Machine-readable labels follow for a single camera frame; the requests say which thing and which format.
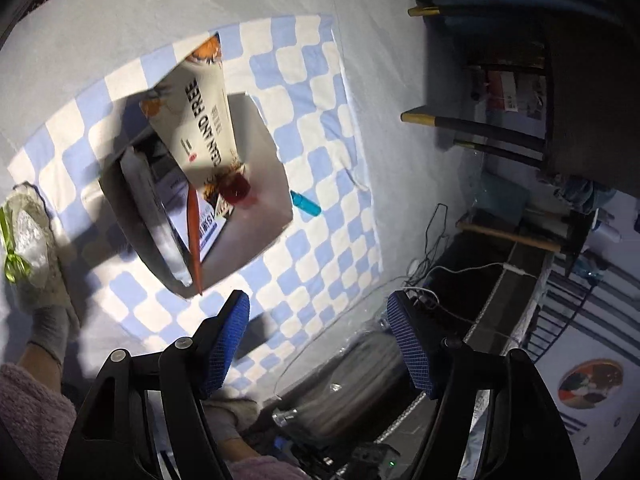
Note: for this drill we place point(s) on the radiator wrapped in plastic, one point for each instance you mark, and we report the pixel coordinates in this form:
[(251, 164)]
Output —
[(350, 390)]

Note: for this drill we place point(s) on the black chair with yellow feet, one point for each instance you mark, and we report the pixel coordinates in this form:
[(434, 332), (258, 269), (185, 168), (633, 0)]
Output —
[(490, 130)]

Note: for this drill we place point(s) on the denim clothing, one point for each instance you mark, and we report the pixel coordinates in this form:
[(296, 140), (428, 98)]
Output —
[(582, 192)]

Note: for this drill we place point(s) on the person's right foot grey sock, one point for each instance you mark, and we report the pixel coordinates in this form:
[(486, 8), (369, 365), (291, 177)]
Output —
[(222, 430)]

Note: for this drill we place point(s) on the dark mattress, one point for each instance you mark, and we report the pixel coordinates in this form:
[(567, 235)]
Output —
[(495, 295)]

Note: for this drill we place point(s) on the person's foot grey sock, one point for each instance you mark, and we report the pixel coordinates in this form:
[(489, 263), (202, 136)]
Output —
[(222, 430), (50, 330)]

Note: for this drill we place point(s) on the fuzzy slipper with green ribbon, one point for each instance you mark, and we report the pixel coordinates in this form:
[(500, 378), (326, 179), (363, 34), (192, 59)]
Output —
[(37, 260)]

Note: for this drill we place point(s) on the wooden table leg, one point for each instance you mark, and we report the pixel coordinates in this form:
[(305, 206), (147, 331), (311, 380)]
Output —
[(510, 236)]

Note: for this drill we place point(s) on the person's right leg purple pants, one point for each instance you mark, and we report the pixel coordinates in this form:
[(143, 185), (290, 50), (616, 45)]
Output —
[(265, 470)]

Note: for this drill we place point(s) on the blue white checkered blanket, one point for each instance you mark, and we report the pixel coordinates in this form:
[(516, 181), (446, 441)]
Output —
[(310, 125)]

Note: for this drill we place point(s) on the brown round hairbrush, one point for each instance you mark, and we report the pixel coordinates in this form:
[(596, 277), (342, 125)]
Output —
[(194, 240)]

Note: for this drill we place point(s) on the teal storage box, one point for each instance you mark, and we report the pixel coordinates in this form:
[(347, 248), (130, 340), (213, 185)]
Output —
[(502, 195)]

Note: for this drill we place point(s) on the person's left foot grey sock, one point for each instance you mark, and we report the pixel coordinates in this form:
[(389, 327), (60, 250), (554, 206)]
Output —
[(50, 330)]

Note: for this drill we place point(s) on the teal tube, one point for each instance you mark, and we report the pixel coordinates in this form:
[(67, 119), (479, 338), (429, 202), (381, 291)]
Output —
[(305, 204)]

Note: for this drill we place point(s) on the glossy red case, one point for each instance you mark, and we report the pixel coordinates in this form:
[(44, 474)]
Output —
[(235, 187)]

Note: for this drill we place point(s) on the round wall poster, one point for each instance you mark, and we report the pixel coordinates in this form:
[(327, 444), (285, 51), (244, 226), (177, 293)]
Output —
[(592, 384)]

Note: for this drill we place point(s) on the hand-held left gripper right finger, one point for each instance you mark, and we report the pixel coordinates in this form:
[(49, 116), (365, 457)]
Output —
[(410, 347)]

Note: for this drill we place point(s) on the person's leg purple pants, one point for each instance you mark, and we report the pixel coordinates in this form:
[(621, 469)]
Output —
[(30, 420), (265, 470)]

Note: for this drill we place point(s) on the person's left leg purple pants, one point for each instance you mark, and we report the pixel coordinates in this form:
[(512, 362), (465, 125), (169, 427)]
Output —
[(30, 420)]

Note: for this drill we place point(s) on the black metal bed frame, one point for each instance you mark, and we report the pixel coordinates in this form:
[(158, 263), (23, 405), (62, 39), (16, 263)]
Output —
[(585, 300)]

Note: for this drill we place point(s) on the white face mask box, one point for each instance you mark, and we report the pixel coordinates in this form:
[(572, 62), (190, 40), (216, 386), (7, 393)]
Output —
[(206, 230)]

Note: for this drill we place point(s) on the plain fuzzy slipper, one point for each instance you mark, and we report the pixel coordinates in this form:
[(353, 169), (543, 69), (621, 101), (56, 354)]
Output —
[(237, 407)]

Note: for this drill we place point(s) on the grey cardboard box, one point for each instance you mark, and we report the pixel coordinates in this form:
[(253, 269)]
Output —
[(262, 160)]

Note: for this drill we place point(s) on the white orange printed packet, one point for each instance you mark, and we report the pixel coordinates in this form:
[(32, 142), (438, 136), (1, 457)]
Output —
[(200, 125)]

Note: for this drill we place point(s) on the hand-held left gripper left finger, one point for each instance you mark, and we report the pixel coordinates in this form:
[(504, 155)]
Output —
[(225, 352)]

